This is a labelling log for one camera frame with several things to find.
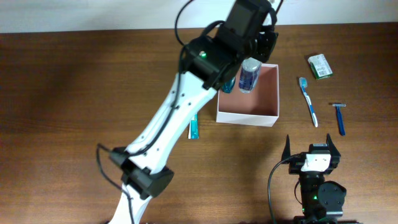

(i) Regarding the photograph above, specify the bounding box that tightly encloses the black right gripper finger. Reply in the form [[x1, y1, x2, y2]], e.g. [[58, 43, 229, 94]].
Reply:
[[326, 133, 341, 156], [281, 135, 291, 164]]

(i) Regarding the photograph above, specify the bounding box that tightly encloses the purple spray bottle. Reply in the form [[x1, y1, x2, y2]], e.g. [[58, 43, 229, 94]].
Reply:
[[239, 58, 262, 93]]

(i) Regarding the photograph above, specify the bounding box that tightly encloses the pink cardboard box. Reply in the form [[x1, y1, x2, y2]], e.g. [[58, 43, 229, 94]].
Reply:
[[216, 64, 280, 127]]

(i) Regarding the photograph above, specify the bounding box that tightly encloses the teal mouthwash bottle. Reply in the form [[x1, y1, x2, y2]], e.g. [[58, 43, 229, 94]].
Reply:
[[221, 77, 236, 94]]

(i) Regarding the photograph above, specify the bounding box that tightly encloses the green white soap box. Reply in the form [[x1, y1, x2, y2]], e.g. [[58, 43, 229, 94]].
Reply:
[[307, 54, 333, 80]]

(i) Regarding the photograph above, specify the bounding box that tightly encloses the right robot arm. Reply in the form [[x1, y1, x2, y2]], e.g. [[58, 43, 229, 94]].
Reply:
[[281, 134, 346, 224]]

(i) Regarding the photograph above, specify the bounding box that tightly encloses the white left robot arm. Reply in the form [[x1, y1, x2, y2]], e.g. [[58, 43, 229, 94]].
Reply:
[[109, 0, 278, 223]]

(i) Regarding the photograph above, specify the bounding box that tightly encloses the blue disposable razor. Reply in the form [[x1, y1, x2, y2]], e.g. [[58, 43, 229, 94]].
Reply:
[[331, 103, 346, 136]]

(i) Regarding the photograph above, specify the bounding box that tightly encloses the blue white toothbrush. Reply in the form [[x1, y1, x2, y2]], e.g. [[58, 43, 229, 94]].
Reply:
[[298, 77, 318, 128]]

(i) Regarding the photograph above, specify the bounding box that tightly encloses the teal white toothpaste tube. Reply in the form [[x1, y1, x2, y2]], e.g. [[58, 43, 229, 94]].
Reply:
[[188, 114, 199, 139]]

